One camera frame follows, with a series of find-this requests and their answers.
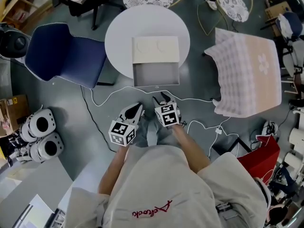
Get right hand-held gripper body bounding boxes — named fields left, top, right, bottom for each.
left=154, top=100, right=182, bottom=128

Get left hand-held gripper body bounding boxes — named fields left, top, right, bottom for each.
left=108, top=103, right=145, bottom=147

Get white cardboard box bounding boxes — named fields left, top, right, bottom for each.
left=132, top=36, right=179, bottom=64

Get person's right forearm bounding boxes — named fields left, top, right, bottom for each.
left=171, top=123, right=211, bottom=174

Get person's left forearm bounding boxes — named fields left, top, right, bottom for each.
left=98, top=142, right=130, bottom=196

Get person's grey jeans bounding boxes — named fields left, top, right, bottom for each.
left=134, top=116, right=181, bottom=149

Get person's beige shirt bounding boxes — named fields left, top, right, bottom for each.
left=63, top=145, right=268, bottom=228

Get round white side table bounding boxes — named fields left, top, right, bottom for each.
left=104, top=4, right=190, bottom=80

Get pink checked tablecloth table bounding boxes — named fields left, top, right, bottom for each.
left=204, top=27, right=283, bottom=118

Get blue shell chair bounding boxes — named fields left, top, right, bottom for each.
left=25, top=22, right=117, bottom=90

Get red bag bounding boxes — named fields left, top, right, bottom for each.
left=237, top=134, right=281, bottom=185

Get brown cardboard box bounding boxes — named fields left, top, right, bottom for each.
left=0, top=94, right=30, bottom=137

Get white paper sheet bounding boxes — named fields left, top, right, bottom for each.
left=28, top=193, right=56, bottom=223

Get black mesh office chair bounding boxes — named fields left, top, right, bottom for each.
left=52, top=0, right=126, bottom=30

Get white plastic chair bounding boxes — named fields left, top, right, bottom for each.
left=284, top=127, right=304, bottom=173

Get black hard-shell backpack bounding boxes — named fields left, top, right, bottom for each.
left=0, top=24, right=31, bottom=59

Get grey petal chair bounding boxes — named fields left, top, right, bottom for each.
left=282, top=40, right=304, bottom=78

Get tall cardboard box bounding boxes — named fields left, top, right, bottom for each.
left=265, top=2, right=293, bottom=23

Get dark blue padded chair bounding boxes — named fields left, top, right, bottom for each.
left=275, top=11, right=304, bottom=41

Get wooden desk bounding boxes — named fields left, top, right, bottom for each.
left=0, top=0, right=48, bottom=23

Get white power cable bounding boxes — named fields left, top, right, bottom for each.
left=90, top=86, right=214, bottom=106

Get white charger cable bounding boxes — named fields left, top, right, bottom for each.
left=187, top=116, right=239, bottom=158

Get black floor cable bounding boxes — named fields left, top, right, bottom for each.
left=80, top=85, right=117, bottom=153

